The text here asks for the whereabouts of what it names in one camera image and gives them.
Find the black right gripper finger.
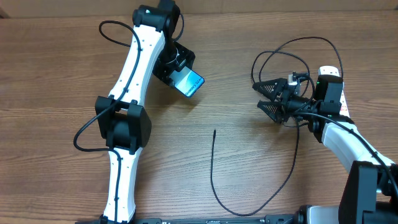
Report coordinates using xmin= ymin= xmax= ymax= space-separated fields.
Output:
xmin=257 ymin=101 xmax=283 ymax=123
xmin=252 ymin=78 xmax=287 ymax=101

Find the blue screen smartphone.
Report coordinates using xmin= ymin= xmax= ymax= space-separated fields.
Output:
xmin=170 ymin=67 xmax=205 ymax=98

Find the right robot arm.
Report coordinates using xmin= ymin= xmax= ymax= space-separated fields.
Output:
xmin=252 ymin=73 xmax=397 ymax=223

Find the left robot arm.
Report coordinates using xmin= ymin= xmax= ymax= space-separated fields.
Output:
xmin=95 ymin=1 xmax=205 ymax=223

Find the white power strip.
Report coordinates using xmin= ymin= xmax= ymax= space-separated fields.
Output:
xmin=317 ymin=65 xmax=351 ymax=118

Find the black charging cable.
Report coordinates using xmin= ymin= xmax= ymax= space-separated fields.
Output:
xmin=210 ymin=36 xmax=345 ymax=217

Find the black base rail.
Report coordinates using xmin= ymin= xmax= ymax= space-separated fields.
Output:
xmin=74 ymin=214 xmax=299 ymax=224

